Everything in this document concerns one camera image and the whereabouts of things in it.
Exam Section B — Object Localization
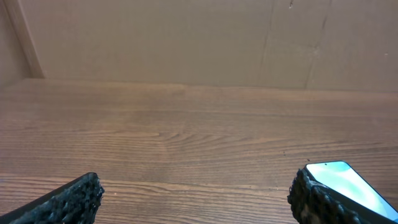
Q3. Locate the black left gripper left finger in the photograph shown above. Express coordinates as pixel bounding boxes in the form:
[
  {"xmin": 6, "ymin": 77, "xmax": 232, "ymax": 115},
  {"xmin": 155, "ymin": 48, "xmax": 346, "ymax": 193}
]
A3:
[{"xmin": 1, "ymin": 172, "xmax": 104, "ymax": 224}]

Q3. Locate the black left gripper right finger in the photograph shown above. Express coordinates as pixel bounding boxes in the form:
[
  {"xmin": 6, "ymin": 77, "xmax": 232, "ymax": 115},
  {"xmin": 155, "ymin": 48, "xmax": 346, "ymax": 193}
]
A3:
[{"xmin": 287, "ymin": 167, "xmax": 398, "ymax": 224}]

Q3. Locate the Samsung Galaxy smartphone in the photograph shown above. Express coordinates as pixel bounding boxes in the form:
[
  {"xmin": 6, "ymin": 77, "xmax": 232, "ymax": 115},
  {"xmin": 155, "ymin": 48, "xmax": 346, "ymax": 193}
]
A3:
[{"xmin": 304, "ymin": 161, "xmax": 397, "ymax": 224}]

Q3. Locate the cardboard backdrop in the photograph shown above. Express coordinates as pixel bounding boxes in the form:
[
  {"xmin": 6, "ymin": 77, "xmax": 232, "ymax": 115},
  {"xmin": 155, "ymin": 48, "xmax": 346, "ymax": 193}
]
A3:
[{"xmin": 1, "ymin": 0, "xmax": 397, "ymax": 91}]

